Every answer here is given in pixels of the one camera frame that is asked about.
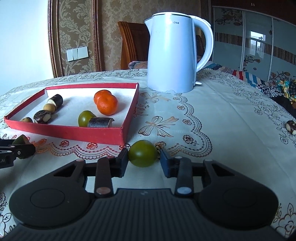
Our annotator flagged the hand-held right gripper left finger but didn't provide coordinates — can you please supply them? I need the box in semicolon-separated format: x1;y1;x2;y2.
52;148;129;198

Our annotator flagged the striped colourful quilt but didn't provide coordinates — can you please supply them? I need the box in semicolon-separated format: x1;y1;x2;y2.
203;61;271;90

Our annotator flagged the pink blanket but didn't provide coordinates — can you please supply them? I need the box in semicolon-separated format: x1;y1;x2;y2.
128;60;148;69

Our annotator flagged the orange tangerine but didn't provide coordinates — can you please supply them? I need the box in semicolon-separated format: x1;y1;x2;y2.
94;90;112;105
97;95;118;116

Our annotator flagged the gold ornate wall frame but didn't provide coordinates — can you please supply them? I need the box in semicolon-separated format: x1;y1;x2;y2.
47;0;103;79

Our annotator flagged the red shallow cardboard box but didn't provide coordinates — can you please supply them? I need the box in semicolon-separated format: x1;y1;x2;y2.
4;83;140;145

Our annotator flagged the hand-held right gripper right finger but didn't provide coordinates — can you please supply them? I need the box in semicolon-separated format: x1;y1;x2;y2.
159;149;241;198

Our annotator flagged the white wall switch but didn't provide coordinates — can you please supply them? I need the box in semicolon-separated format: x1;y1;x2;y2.
66;46;89;62

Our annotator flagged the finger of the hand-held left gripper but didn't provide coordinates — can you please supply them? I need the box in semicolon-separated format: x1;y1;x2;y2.
0;144;36;159

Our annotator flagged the wooden bed headboard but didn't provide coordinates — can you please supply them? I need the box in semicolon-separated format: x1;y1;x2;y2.
117;21;207;70

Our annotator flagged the colourful cloth pile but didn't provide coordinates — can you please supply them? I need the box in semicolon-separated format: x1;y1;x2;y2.
269;77;296;102

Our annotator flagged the white electric kettle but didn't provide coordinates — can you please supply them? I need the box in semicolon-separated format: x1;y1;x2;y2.
144;12;213;93

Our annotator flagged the white floral lace tablecloth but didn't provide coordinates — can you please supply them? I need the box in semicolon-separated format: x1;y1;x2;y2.
0;69;296;234

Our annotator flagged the wardrobe with floral glass doors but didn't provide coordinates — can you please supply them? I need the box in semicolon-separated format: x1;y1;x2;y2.
211;0;296;84

